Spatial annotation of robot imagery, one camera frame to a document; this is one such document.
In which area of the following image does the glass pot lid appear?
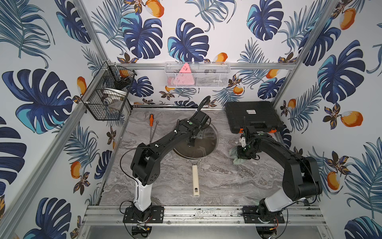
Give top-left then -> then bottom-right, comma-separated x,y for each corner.
173,124 -> 218,160

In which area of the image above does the green checkered cloth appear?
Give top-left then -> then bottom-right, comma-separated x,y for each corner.
229,146 -> 247,165

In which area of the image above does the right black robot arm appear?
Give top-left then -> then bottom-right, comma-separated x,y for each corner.
236,126 -> 322,217

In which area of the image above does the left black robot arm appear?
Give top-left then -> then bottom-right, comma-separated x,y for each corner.
130,96 -> 210,218

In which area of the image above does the black tool case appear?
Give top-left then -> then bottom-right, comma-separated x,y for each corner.
224,101 -> 283,133

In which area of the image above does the pink triangle item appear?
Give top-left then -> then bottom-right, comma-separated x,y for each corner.
173,63 -> 195,87

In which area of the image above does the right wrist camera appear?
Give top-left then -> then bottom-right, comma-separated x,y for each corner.
240,134 -> 247,148

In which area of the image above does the frying pan cream handle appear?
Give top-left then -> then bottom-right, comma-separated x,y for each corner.
187,156 -> 207,197

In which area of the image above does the orange handled screwdriver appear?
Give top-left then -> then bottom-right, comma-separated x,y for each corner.
149,114 -> 154,134

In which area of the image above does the clear wall shelf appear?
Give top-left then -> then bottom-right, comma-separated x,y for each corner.
164,62 -> 231,88

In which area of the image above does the black wire basket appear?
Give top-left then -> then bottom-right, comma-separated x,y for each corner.
81,62 -> 137,121

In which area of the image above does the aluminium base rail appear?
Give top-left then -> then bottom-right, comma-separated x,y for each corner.
82,206 -> 327,227

